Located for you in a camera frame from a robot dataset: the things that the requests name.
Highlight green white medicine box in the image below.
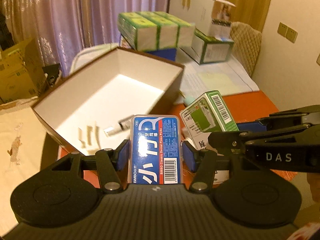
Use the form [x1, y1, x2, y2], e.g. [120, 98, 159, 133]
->
[180, 90, 239, 141]

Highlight blue dental floss pick box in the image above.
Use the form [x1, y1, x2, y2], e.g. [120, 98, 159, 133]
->
[127, 115, 183, 185]

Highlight mint handheld fan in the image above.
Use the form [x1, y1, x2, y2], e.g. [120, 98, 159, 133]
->
[183, 96, 195, 107]

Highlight person's right hand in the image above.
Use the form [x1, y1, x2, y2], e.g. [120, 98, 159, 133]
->
[307, 173, 320, 203]

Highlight white plastic tray insert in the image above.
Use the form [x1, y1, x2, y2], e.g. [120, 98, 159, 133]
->
[78, 122, 101, 155]

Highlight red blueprint desk mat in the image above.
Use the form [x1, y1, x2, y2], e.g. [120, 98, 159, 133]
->
[57, 91, 297, 188]

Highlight brown cardboard box white inside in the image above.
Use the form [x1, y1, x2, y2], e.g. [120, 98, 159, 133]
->
[33, 48, 184, 155]

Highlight checked pale cloth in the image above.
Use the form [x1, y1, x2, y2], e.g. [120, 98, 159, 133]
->
[68, 47, 259, 105]

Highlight beige quilted chair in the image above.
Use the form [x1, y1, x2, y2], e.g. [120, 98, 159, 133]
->
[230, 22, 262, 77]

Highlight green white carton box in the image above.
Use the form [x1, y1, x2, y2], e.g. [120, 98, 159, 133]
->
[181, 29, 234, 64]

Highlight beige embroidered table cloth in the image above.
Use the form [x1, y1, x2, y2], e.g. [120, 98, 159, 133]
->
[1, 98, 61, 235]

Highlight blue flat box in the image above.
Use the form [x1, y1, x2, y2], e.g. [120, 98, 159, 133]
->
[120, 36, 177, 62]

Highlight tall white open carton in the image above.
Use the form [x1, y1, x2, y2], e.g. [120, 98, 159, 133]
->
[196, 0, 236, 40]

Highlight brown cardboard shipping box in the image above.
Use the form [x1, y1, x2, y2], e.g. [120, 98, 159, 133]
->
[0, 38, 46, 103]

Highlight green white tissue pack bundle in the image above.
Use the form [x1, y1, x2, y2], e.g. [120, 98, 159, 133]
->
[117, 11, 195, 51]

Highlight purple curtain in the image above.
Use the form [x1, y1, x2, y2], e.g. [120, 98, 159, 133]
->
[1, 0, 168, 76]

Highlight wall power sockets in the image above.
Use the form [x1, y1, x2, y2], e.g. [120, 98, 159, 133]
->
[277, 22, 298, 43]

